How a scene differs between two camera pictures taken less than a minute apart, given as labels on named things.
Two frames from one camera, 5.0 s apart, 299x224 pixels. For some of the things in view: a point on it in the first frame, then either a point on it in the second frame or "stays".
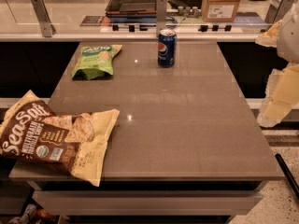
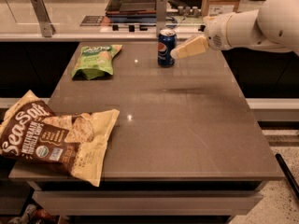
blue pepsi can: x=166 y=42 stays
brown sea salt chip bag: x=76 y=143 stays
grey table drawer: x=144 y=203 stays
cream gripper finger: x=282 y=95 to x=217 y=36
